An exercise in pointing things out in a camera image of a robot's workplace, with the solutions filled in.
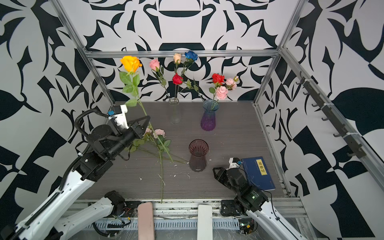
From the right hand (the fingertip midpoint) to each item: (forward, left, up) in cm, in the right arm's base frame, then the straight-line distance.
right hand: (214, 171), depth 80 cm
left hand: (+11, +28, +34) cm, 45 cm away
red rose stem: (+43, -4, +26) cm, 50 cm away
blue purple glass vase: (+32, +1, 0) cm, 32 cm away
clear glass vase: (+39, +24, -2) cm, 45 cm away
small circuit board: (-23, -14, -7) cm, 28 cm away
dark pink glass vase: (+6, +8, +13) cm, 16 cm away
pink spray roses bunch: (+32, -4, +27) cm, 42 cm away
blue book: (0, -24, -4) cm, 24 cm away
